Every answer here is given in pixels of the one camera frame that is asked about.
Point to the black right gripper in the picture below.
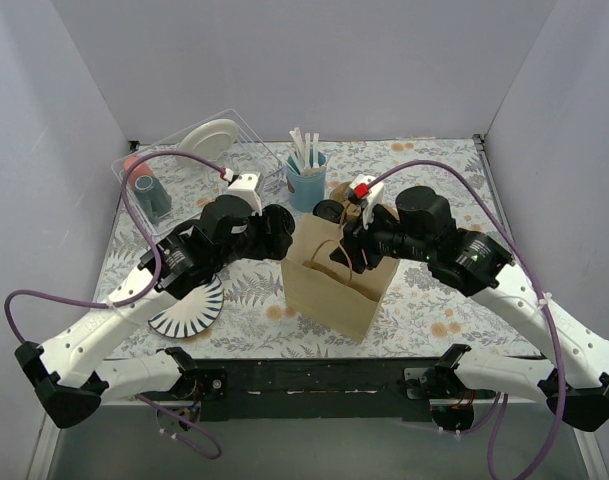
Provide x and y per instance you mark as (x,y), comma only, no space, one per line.
(359,247)

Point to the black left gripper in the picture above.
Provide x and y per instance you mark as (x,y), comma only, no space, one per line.
(279,228)

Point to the brown paper takeout bag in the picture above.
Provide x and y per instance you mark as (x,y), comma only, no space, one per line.
(327,292)

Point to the black plastic cup lid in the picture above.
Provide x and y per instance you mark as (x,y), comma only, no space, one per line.
(330,210)

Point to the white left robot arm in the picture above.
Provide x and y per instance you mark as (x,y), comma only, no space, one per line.
(71,374)

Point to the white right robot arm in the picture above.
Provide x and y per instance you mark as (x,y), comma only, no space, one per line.
(573,372)

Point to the blue cylindrical holder cup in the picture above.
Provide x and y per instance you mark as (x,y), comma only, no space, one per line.
(306,191)

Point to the white wrapped straw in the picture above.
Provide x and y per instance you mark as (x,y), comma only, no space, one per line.
(301,150)
(314,151)
(308,150)

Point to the white ceramic plate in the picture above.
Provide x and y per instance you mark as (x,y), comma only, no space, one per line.
(211,139)

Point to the floral patterned table mat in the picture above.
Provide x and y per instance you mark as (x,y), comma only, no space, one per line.
(418,317)

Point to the teal plastic cup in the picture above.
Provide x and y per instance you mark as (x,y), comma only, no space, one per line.
(152,197)

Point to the blue striped white plate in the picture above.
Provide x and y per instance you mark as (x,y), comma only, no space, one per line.
(192,315)

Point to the pink plastic cup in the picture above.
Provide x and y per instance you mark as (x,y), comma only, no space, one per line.
(131,167)

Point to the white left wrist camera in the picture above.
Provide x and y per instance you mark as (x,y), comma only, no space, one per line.
(246,186)

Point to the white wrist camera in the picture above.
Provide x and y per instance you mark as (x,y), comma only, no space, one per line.
(246,186)
(363,192)

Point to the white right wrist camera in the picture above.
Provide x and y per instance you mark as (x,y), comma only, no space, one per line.
(363,192)

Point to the clear wire dish rack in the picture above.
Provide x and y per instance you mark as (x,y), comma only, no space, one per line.
(191,184)

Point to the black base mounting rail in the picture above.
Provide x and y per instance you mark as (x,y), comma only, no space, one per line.
(305,389)

